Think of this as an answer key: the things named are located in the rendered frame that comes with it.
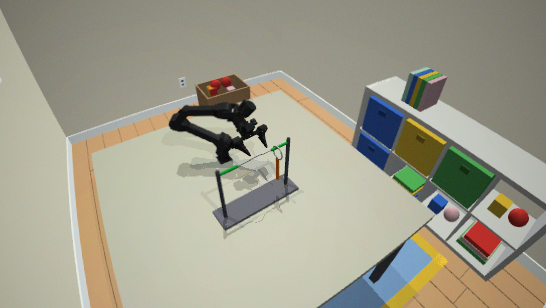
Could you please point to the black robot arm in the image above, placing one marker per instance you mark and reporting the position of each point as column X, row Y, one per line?
column 180, row 123

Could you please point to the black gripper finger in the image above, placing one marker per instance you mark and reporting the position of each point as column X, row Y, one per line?
column 240, row 146
column 262, row 138

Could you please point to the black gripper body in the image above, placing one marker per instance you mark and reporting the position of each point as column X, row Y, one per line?
column 247, row 135

